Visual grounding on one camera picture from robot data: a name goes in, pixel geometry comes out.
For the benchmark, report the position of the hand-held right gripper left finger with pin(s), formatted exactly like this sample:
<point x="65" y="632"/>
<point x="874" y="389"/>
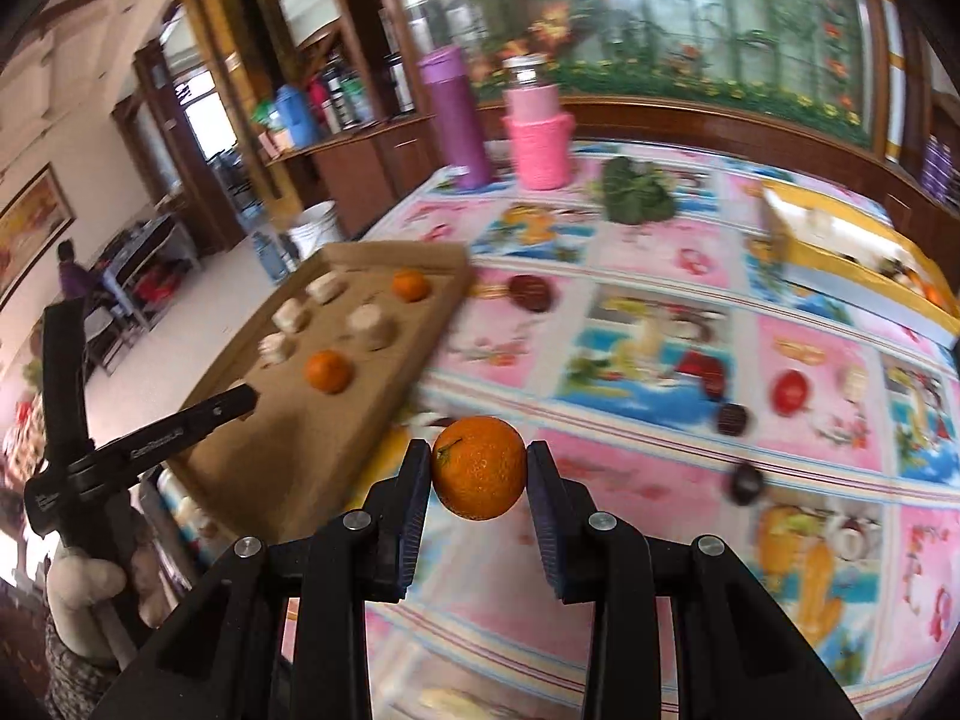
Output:
<point x="412" y="521"/>

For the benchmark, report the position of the blue plastic jug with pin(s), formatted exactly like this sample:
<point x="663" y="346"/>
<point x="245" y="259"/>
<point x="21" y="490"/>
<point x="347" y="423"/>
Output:
<point x="294" y="116"/>

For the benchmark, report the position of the brown cardboard box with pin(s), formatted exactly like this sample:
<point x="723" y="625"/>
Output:
<point x="300" y="435"/>

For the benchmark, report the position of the dark brown date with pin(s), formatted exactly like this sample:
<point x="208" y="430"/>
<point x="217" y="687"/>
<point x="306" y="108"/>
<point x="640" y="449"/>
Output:
<point x="731" y="418"/>
<point x="746" y="481"/>

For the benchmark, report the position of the pink knit-sleeved bottle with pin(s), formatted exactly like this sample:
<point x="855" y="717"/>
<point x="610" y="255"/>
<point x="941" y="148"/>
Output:
<point x="536" y="139"/>

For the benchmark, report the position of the clear water jug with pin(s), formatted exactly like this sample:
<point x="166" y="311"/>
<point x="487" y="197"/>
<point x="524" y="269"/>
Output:
<point x="270" y="256"/>

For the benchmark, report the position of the person's left hand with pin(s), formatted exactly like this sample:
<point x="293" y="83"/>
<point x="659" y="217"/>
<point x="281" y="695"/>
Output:
<point x="82" y="581"/>

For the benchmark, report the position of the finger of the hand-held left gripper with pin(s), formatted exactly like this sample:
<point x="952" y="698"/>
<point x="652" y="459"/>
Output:
<point x="66" y="382"/>
<point x="180" y="427"/>

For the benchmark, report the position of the red tomato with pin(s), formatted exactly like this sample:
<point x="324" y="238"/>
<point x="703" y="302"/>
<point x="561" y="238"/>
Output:
<point x="791" y="392"/>

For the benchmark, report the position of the green leafy vegetable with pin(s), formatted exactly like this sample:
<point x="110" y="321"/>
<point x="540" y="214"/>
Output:
<point x="636" y="191"/>

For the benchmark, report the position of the framed wall painting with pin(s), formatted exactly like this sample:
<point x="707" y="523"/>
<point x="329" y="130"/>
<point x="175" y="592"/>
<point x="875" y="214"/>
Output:
<point x="30" y="221"/>

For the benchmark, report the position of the gold paper box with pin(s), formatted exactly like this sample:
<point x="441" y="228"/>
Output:
<point x="847" y="255"/>

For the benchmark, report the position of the wooden shelf unit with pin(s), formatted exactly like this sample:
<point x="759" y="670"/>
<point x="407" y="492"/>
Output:
<point x="360" y="165"/>

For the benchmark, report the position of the purple tumbler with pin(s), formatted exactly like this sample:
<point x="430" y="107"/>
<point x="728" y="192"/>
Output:
<point x="454" y="116"/>

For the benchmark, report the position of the person's left forearm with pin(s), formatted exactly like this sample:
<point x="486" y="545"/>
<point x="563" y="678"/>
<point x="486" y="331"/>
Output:
<point x="75" y="675"/>

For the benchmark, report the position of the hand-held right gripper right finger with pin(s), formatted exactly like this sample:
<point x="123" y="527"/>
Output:
<point x="546" y="521"/>

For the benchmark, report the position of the red date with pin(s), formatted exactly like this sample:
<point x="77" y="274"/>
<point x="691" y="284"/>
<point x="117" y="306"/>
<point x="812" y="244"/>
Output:
<point x="532" y="291"/>
<point x="705" y="375"/>

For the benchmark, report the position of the orange mandarin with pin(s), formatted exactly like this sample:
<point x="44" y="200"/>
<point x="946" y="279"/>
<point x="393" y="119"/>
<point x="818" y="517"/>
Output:
<point x="410" y="285"/>
<point x="478" y="467"/>
<point x="328" y="371"/>

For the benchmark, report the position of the flower mural glass panel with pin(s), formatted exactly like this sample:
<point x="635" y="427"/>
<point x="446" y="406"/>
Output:
<point x="712" y="15"/>

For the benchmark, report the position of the white plastic bucket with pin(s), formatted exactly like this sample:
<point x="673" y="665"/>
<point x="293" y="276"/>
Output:
<point x="315" y="229"/>

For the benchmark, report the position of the fruit printed tablecloth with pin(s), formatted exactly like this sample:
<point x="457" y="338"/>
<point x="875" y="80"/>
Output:
<point x="660" y="480"/>

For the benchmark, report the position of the beige shredded pastry block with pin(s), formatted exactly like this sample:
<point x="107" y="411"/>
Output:
<point x="326" y="286"/>
<point x="371" y="326"/>
<point x="274" y="349"/>
<point x="291" y="315"/>

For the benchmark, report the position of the metal frame side table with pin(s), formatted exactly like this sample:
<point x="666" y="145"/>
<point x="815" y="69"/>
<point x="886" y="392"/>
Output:
<point x="146" y="259"/>

